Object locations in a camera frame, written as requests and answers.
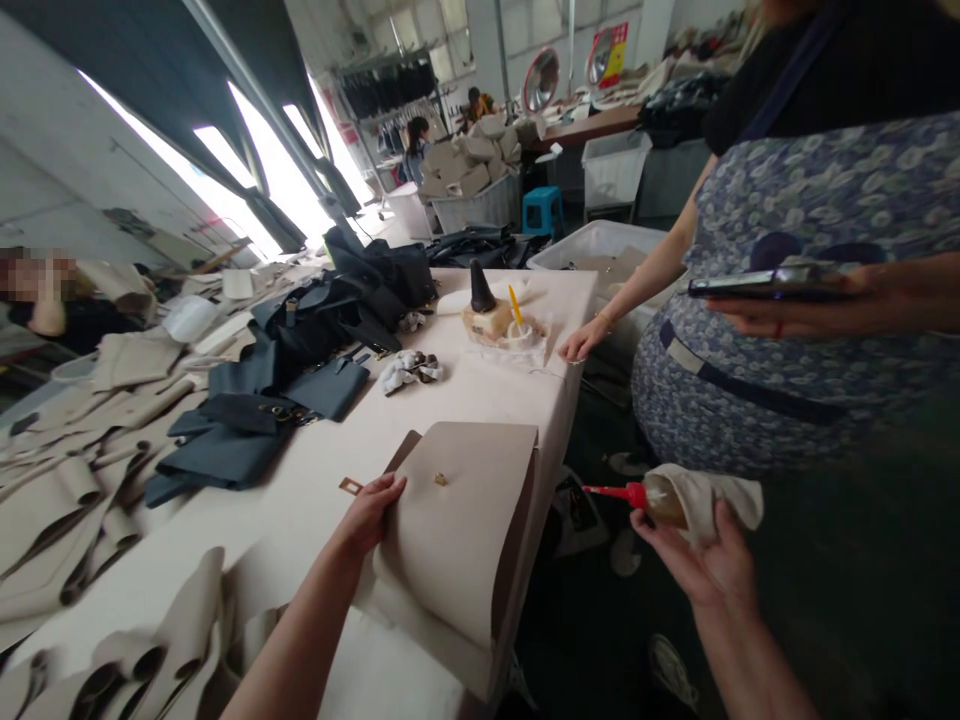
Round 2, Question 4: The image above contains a person's right hand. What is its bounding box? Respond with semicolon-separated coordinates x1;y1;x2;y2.
629;498;760;611

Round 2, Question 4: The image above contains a person's left hand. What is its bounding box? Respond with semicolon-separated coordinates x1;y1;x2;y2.
341;473;408;559

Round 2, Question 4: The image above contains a white cloth wrap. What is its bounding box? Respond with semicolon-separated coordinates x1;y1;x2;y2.
643;461;766;550

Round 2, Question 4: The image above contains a glue bottle with red nozzle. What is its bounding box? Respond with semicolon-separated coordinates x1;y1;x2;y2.
582;479;695;531

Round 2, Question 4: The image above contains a beige leather bag panel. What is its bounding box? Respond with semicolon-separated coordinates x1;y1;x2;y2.
350;420;542;704

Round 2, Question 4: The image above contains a pile of dark blue leather pieces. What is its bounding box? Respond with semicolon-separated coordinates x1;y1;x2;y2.
143;224;442;511

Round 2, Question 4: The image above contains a white cloth mat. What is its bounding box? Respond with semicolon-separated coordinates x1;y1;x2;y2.
458;308;560;373

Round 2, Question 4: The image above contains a white glue cup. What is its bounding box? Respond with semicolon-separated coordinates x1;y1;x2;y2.
500;318;553;355

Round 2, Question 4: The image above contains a bottle with black cone cap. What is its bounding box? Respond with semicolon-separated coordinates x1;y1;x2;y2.
461;257;505;345

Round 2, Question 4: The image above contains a pile of rolled beige panels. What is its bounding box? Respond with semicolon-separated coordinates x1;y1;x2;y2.
0;545;301;720

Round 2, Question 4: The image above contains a dark smartphone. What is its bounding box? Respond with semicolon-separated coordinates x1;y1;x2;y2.
686;264;860;303

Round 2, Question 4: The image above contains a heap of dark leather bags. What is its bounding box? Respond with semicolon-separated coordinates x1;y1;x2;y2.
425;223;558;273

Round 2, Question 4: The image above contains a pile of flat beige leather pieces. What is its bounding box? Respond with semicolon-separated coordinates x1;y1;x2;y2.
0;254;335;654

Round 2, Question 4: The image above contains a white bucket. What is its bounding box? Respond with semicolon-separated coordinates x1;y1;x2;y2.
380;182;438;243

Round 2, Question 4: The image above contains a white plastic bin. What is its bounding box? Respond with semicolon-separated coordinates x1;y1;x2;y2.
524;218;678;294
580;130;655;223

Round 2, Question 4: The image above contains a blue plastic stool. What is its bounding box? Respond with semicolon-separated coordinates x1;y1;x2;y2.
520;185;565;235

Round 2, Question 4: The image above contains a bin of beige bags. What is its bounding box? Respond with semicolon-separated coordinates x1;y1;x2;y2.
418;113;528;235

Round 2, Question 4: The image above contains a rack of dark bags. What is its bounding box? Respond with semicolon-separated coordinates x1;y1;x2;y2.
335;53;445;123

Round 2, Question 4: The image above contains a workbench with materials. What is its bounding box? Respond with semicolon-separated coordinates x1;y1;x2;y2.
536;52;751;155

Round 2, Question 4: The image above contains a round mirror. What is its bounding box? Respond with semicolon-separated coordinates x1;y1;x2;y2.
584;29;619;88
521;45;563;115

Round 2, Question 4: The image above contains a red poster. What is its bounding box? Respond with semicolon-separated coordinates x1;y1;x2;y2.
591;21;631;86

